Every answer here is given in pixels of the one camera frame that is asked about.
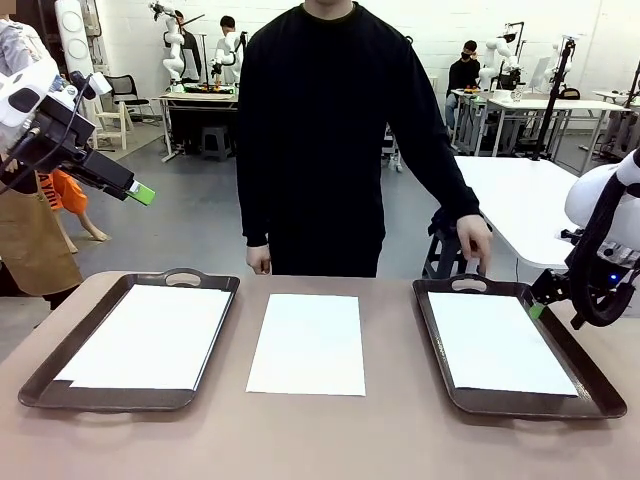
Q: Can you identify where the wooden background work table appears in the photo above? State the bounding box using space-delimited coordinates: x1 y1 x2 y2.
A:
157 89 241 164

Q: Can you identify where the person's right hand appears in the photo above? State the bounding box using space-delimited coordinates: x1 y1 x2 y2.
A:
245 243 273 276

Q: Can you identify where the white background desk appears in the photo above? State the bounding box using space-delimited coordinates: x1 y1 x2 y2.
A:
487 97 632 167

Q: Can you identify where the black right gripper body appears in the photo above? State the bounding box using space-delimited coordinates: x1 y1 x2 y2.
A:
546 269 576 303

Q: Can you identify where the person's left forearm black sleeve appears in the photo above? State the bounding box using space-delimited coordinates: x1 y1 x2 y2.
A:
414 134 483 222

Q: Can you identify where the black step stool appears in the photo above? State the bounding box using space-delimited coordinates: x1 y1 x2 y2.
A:
422 229 494 281

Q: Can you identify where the person with beige apron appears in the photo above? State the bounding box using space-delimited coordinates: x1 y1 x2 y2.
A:
0 4 84 301

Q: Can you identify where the black tripod stand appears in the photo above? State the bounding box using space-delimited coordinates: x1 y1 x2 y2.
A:
530 34 579 162

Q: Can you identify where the background person in white shirt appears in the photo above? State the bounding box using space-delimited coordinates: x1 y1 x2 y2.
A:
217 14 247 84

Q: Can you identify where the white column air conditioner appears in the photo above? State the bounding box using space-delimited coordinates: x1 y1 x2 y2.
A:
54 0 97 77

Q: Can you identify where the grey plastic stool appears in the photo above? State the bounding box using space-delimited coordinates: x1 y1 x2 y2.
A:
201 124 236 162

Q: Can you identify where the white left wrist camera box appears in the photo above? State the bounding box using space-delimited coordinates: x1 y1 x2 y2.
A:
69 71 114 101

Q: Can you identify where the dark brown plastic tray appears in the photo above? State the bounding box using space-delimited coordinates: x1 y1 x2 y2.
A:
412 273 628 421
17 268 241 414

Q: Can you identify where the person with orange shorts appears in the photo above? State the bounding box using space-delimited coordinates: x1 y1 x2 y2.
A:
37 168 112 254

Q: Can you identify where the white monitor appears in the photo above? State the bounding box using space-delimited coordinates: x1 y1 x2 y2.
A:
529 55 552 92

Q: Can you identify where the white wooden stool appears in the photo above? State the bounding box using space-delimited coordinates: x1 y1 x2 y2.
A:
91 97 129 151

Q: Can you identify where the white A4 paper stack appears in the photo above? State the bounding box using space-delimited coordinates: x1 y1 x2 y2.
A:
245 293 367 397

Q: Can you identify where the seated man in black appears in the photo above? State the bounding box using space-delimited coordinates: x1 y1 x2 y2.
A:
444 39 484 147

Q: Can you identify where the large white table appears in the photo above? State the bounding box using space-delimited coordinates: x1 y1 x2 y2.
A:
452 155 596 271

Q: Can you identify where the standing man in black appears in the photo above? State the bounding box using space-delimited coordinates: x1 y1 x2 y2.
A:
178 17 204 84

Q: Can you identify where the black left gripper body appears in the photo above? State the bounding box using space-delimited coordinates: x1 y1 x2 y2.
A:
34 101 136 201

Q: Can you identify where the person's right forearm black sleeve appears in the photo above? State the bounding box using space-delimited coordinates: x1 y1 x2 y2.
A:
238 164 274 249

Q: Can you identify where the person's left hand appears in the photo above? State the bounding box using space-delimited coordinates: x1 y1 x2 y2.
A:
455 213 494 276

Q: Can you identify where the black mesh office chair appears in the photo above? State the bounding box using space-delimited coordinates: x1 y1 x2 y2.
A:
106 74 151 122

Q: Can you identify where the person in black sweater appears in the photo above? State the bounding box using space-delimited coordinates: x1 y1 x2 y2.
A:
237 0 484 279

